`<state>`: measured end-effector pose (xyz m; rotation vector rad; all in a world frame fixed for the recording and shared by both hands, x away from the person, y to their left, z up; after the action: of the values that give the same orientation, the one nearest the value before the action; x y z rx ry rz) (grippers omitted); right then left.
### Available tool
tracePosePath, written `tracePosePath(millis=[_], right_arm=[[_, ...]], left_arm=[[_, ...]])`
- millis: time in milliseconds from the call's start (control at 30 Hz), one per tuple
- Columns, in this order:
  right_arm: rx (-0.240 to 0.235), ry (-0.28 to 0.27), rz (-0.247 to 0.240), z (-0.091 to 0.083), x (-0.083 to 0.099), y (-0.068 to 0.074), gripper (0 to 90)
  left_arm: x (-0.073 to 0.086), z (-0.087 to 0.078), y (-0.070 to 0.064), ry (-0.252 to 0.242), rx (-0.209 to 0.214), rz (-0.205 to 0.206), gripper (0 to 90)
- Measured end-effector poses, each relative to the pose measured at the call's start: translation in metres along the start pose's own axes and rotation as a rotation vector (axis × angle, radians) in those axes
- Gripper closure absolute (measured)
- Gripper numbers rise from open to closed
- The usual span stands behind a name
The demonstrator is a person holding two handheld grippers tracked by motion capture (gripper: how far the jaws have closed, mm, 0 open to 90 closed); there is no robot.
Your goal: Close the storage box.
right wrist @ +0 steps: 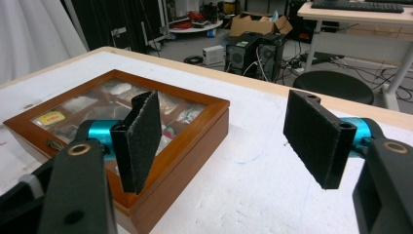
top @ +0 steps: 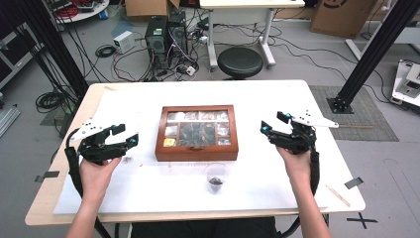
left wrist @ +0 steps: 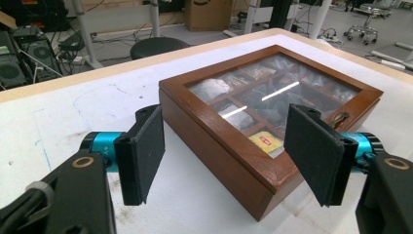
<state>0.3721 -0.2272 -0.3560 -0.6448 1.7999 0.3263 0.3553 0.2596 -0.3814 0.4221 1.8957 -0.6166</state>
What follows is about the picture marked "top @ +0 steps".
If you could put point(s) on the black round stool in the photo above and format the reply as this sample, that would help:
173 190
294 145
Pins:
240 62

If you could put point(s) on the white round table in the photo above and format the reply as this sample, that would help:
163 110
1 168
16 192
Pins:
92 15

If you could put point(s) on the silver metal rails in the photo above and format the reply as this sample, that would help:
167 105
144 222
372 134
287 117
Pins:
7 120

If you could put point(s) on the wooden box with glass lid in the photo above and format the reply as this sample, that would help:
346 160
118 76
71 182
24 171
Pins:
196 152

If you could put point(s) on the clear plastic cup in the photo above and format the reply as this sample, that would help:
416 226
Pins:
216 170

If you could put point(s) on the black computer tower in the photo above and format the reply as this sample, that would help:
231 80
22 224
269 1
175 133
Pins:
156 43

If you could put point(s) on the grey floor mat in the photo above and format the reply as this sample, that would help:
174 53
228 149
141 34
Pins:
366 112

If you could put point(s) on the grey metal shelf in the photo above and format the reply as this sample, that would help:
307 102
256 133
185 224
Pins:
15 56

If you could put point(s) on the white power adapter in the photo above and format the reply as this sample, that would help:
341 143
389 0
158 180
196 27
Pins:
190 70

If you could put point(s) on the white power supply box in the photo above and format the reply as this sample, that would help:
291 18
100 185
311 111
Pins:
124 42

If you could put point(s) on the black tape strip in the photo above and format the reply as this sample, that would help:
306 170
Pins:
354 182
48 176

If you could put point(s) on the person's left hand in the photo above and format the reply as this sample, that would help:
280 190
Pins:
94 178

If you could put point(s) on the grey computer tower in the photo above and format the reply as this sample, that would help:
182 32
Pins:
178 33

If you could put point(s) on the plain cardboard box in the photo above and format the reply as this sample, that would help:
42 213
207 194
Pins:
148 7

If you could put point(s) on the white machine base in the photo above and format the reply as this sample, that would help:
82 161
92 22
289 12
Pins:
407 86

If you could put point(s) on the person's right hand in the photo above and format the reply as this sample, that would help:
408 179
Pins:
295 168

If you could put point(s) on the black tape cross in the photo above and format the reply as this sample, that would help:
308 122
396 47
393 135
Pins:
362 220

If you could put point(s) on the thin wooden stick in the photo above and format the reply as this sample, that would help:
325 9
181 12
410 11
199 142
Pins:
338 196

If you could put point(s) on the person's dark trousers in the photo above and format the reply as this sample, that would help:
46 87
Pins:
204 229

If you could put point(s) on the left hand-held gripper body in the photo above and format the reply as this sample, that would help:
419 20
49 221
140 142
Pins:
95 152

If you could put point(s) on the cardboard box with black print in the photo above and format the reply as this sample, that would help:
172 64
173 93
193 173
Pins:
341 18

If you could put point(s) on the white desk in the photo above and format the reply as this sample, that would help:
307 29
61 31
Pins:
251 3

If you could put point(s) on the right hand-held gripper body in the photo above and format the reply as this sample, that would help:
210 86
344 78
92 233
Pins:
297 140

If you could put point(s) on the white table mat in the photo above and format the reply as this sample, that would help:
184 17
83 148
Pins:
165 195

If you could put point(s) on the light wooden table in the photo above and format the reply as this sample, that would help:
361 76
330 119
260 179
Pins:
43 205

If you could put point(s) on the black frame post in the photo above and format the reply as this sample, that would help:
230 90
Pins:
373 49
62 56

